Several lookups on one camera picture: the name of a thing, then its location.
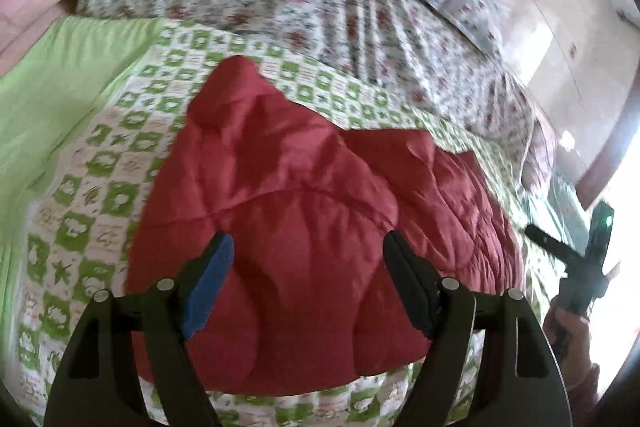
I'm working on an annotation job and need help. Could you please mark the red quilted jacket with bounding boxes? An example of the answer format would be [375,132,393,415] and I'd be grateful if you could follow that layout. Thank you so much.
[125,56,527,396]

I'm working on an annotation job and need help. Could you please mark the person's right hand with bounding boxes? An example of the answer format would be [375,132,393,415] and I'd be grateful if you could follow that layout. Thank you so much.
[542,299,601,388]

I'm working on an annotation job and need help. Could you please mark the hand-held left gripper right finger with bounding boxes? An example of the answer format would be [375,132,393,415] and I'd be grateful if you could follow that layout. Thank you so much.
[382,229,572,427]

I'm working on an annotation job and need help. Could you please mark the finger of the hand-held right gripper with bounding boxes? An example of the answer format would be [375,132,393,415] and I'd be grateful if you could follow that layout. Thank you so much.
[524,223,583,267]

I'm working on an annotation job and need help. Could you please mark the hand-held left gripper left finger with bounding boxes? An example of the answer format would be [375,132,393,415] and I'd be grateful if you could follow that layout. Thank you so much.
[44,231,236,427]

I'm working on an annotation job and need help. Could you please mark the green patterned bed sheet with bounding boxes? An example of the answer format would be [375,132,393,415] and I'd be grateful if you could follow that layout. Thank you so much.
[0,16,557,427]

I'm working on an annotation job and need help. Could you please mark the pink floral cloth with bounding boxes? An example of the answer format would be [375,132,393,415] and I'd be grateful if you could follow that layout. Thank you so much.
[519,121,557,194]

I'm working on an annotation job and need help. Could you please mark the person's right forearm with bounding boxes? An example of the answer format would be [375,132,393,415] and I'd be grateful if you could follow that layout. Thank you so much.
[562,362,602,415]

